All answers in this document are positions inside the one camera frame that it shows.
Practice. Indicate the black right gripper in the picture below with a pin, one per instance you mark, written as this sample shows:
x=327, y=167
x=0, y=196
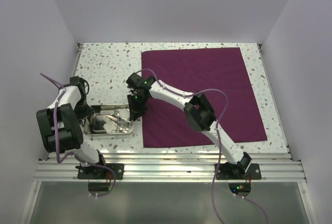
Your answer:
x=136, y=111

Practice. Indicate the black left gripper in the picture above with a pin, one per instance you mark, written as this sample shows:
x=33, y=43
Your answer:
x=87, y=112

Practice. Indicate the steel scissors ring handles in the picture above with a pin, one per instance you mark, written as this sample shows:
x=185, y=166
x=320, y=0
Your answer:
x=116, y=119

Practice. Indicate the steel tweezers long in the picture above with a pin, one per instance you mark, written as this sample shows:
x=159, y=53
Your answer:
x=120, y=129

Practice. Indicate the steel forceps ring handles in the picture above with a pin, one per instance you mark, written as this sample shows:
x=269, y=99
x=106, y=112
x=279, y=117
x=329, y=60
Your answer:
x=130, y=124

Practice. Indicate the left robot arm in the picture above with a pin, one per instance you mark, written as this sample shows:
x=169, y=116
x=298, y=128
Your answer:
x=60, y=129

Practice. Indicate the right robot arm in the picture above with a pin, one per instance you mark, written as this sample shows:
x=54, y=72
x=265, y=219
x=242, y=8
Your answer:
x=199, y=114

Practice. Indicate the stainless steel tray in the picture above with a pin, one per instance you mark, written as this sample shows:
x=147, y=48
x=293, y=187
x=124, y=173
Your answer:
x=109, y=120

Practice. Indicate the purple cloth mat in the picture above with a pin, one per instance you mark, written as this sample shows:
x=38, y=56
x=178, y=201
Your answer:
x=218, y=84

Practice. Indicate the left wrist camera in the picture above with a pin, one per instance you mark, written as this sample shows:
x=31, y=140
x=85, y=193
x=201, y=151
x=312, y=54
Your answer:
x=77, y=82

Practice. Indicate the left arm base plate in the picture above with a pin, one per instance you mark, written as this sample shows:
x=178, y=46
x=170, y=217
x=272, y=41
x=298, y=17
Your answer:
x=115, y=170

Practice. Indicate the aluminium rail frame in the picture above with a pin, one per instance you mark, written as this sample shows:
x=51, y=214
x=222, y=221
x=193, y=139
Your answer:
x=106, y=67

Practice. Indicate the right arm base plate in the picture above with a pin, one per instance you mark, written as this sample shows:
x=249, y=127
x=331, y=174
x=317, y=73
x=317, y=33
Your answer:
x=226, y=171

